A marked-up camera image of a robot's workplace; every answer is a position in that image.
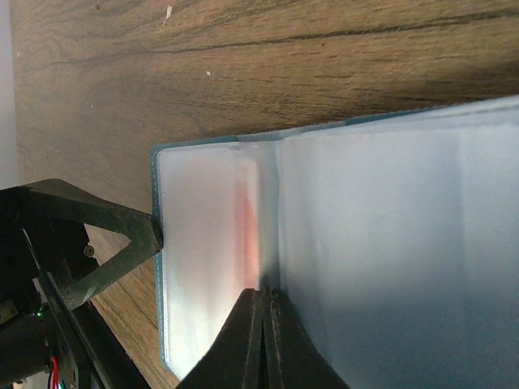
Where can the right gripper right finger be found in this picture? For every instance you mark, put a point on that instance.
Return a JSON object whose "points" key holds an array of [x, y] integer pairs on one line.
{"points": [[290, 358]]}

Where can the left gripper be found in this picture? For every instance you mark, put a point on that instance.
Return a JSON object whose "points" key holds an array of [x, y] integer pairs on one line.
{"points": [[47, 271]]}

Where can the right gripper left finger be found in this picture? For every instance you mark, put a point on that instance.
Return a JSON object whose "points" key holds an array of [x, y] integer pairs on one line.
{"points": [[233, 360]]}

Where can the blue card holder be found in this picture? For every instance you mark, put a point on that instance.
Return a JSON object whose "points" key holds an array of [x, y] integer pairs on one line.
{"points": [[394, 237]]}

